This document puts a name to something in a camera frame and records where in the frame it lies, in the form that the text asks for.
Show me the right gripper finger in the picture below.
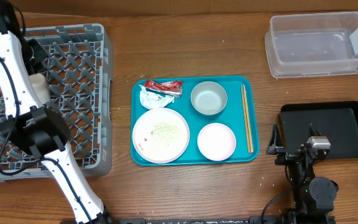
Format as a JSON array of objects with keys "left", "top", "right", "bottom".
[
  {"left": 308, "top": 123, "right": 321, "bottom": 137},
  {"left": 266, "top": 124, "right": 283, "bottom": 155}
]

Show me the white paper cup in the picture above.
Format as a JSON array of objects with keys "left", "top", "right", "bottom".
[{"left": 29, "top": 73, "right": 51, "bottom": 104}]

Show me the grey bowl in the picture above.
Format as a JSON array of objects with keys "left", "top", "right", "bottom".
[{"left": 191, "top": 81, "right": 228, "bottom": 116}]

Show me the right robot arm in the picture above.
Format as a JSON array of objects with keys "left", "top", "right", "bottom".
[{"left": 260, "top": 124, "right": 339, "bottom": 223}]

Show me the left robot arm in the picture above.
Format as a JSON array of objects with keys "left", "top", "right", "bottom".
[{"left": 0, "top": 1, "right": 114, "bottom": 223}]

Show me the grey dishwasher rack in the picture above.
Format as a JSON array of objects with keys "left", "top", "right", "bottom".
[{"left": 0, "top": 24, "right": 113, "bottom": 182}]

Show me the right wooden chopstick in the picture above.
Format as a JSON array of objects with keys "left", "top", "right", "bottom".
[{"left": 242, "top": 85, "right": 254, "bottom": 153}]

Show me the black plastic tray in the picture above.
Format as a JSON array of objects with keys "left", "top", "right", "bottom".
[{"left": 279, "top": 101, "right": 358, "bottom": 159}]

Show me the brown cardboard backdrop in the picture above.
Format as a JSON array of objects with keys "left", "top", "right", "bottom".
[{"left": 11, "top": 0, "right": 358, "bottom": 17}]

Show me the clear plastic container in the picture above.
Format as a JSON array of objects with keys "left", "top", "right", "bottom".
[{"left": 265, "top": 11, "right": 358, "bottom": 78}]

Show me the teal plastic tray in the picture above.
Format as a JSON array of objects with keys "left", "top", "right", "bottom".
[{"left": 131, "top": 75, "right": 259, "bottom": 166}]

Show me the large white plate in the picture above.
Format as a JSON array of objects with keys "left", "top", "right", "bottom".
[{"left": 132, "top": 108, "right": 190, "bottom": 164}]

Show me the red foil snack wrapper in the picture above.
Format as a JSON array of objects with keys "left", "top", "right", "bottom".
[{"left": 144, "top": 80, "right": 183, "bottom": 98}]

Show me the crumpled white napkin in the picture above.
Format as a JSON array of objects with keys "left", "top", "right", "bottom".
[{"left": 139, "top": 85, "right": 175, "bottom": 110}]

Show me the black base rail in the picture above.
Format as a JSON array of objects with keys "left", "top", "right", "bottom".
[{"left": 116, "top": 215, "right": 336, "bottom": 224}]

